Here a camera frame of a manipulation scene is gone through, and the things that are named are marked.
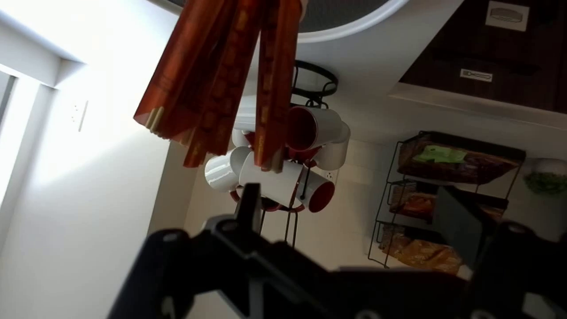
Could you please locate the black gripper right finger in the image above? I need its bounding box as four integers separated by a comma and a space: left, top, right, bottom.
437, 188, 567, 319

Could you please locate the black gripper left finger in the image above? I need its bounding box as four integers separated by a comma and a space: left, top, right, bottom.
109, 182, 339, 319

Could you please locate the black wire mug tree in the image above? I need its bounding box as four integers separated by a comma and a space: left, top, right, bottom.
229, 58, 341, 250

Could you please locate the black wire basket rack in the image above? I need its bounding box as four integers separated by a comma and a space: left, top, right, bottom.
368, 129, 529, 276

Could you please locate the round white turntable grey mat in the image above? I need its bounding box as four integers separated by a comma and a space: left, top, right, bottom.
148, 0, 412, 44

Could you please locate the dark brown cabinet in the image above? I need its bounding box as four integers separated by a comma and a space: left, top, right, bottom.
399, 0, 567, 113

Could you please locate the white cabinet label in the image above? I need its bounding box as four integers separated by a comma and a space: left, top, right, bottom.
460, 67, 495, 85
484, 0, 532, 32

